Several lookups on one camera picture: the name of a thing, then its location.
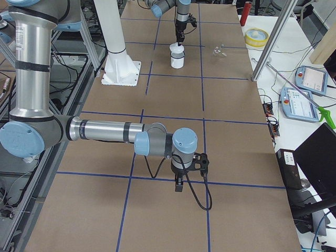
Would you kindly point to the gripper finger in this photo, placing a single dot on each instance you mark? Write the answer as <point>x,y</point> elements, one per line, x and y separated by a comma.
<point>178,184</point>
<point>178,39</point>
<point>182,38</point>

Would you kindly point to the white ceramic lid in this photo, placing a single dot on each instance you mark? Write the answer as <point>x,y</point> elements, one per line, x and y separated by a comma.
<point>177,51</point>

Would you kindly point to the clear glass funnel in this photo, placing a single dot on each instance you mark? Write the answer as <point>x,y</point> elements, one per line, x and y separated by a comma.
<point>219,51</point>

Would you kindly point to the white enamel mug blue rim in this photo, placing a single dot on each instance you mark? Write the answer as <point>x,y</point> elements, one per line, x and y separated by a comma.
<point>177,60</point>

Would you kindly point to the red cylinder bottle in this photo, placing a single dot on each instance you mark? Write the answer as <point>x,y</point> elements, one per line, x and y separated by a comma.
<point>245,13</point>

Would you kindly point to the yellow tape roll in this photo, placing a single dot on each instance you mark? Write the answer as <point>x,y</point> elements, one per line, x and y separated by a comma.
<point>256,37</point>

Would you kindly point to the brown paper table cover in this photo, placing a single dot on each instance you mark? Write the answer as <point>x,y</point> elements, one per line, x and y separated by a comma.
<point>108,197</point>

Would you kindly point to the near black orange connector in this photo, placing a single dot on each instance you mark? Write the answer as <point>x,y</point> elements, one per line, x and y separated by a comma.
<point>273,128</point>

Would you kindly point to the black orange connector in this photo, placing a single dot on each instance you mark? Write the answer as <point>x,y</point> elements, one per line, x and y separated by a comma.
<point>273,128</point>
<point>268,108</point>

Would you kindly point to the black computer box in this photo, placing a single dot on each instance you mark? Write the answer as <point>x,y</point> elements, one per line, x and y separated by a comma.
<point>288,169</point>

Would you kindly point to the far black orange connector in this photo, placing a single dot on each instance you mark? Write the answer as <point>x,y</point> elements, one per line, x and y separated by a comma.
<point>268,108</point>

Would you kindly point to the near teach pendant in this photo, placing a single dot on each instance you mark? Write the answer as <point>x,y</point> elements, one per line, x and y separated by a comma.
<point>296,106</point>

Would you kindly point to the teach pendant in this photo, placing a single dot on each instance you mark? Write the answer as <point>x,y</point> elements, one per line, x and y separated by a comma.
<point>296,106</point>
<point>312,79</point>

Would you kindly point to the far teach pendant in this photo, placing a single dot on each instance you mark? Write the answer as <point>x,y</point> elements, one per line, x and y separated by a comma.
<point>312,79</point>

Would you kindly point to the black monitor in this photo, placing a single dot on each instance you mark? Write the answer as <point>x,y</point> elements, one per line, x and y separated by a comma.
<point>316,158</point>

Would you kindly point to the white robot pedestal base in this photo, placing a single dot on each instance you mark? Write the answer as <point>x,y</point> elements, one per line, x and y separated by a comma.
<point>119,69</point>

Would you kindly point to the aluminium frame post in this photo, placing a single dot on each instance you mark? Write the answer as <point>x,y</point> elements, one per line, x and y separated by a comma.
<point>276,31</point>

